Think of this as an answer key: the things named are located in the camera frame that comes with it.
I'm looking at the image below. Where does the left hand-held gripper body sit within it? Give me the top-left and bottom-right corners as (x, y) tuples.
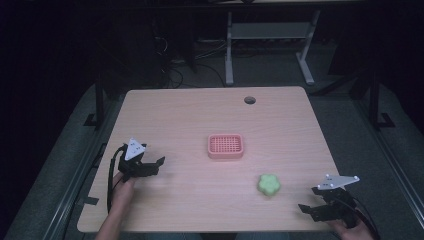
(117, 137), (149, 183)

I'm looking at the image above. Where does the person's left hand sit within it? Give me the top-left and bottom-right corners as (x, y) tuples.
(110, 171), (137, 214)

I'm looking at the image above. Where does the pink soap dish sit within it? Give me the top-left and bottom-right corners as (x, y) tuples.
(207, 133), (245, 160)

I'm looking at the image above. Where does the black metal stand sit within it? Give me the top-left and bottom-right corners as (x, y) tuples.
(368, 71), (397, 131)
(83, 78), (106, 131)

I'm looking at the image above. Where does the white metal desk frame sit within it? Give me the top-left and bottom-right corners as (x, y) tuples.
(224, 9), (322, 87)

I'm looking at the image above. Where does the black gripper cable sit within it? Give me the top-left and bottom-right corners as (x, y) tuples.
(351, 195), (382, 240)
(106, 146), (129, 214)

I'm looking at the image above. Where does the person's right hand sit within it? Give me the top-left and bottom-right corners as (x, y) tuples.
(328, 219), (375, 240)

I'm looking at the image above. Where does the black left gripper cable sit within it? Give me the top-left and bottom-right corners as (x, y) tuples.
(106, 146), (129, 214)

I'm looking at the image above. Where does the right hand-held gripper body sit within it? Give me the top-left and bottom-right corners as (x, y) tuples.
(315, 173), (362, 230)

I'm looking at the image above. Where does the bundle of floor cables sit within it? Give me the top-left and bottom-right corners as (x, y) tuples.
(151, 33), (231, 89)

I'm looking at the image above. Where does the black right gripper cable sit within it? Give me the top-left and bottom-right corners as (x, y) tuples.
(351, 195), (382, 240)

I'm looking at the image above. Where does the green flower-shaped soap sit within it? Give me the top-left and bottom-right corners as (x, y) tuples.
(256, 172), (282, 197)

